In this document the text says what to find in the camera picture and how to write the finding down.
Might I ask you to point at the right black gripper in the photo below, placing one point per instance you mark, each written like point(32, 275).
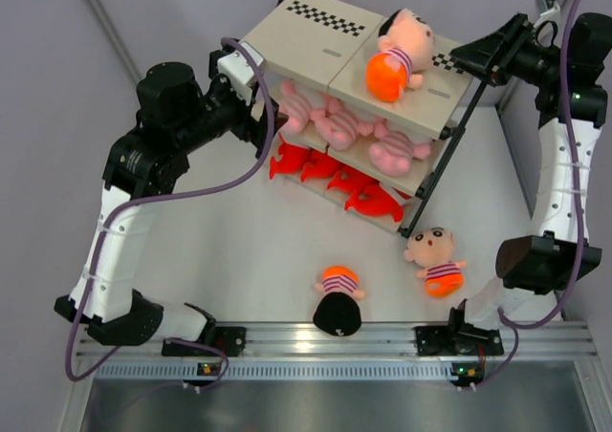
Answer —
point(491, 55)

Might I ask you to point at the red whale plush rightmost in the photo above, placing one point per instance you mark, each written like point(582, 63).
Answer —
point(376, 200)

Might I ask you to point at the boy doll black hair back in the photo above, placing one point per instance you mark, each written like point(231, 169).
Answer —
point(338, 312)

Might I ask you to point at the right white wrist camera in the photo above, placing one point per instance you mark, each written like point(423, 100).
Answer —
point(548, 11)

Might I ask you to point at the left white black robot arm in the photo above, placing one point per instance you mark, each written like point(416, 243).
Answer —
point(176, 118)

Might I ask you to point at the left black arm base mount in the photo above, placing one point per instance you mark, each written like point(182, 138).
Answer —
point(229, 340)

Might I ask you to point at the red whale plush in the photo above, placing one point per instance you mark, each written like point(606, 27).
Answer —
point(319, 166)
point(349, 180)
point(288, 158)
point(376, 200)

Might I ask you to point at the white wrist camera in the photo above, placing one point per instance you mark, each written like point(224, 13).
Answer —
point(239, 71)
point(548, 11)

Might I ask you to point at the boy doll face up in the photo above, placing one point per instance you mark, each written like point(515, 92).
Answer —
point(405, 46)

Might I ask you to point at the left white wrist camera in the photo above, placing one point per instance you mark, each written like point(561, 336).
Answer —
point(239, 71)

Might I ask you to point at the red whale plush leftmost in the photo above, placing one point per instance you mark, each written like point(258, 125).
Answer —
point(288, 158)

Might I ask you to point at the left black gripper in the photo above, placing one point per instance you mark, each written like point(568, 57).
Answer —
point(247, 128)

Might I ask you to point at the beige three-tier shelf black frame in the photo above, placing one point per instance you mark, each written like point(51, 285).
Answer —
point(326, 44)

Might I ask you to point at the aluminium rail base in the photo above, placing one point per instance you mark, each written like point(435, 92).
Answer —
point(560, 340)

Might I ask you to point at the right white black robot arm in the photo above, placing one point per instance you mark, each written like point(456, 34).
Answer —
point(572, 110)

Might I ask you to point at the boy doll near shelf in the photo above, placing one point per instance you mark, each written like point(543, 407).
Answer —
point(433, 251)

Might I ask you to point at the pink striped frog plush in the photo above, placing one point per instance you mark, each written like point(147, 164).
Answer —
point(300, 104)
point(394, 151)
point(341, 124)

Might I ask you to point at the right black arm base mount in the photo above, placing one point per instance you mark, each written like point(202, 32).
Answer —
point(457, 338)

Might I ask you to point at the grey slotted cable duct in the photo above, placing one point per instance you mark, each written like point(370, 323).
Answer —
point(289, 370)

